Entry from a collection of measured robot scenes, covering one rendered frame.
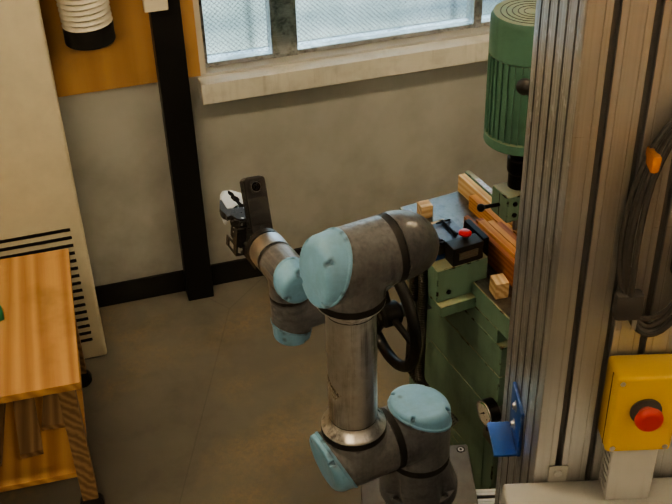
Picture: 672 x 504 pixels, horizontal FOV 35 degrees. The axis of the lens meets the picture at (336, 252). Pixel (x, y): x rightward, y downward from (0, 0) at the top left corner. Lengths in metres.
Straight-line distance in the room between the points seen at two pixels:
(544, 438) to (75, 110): 2.42
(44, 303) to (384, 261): 1.71
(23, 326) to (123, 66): 0.95
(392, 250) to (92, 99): 2.10
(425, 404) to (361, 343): 0.27
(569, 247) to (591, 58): 0.25
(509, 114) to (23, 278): 1.62
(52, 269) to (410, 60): 1.41
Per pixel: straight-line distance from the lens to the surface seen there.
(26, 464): 3.21
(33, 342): 3.06
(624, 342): 1.44
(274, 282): 1.96
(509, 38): 2.29
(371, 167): 3.96
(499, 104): 2.36
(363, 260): 1.63
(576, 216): 1.30
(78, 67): 3.54
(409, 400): 1.96
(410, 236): 1.67
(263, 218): 2.08
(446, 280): 2.45
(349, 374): 1.78
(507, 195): 2.50
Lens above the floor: 2.38
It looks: 35 degrees down
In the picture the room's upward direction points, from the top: 2 degrees counter-clockwise
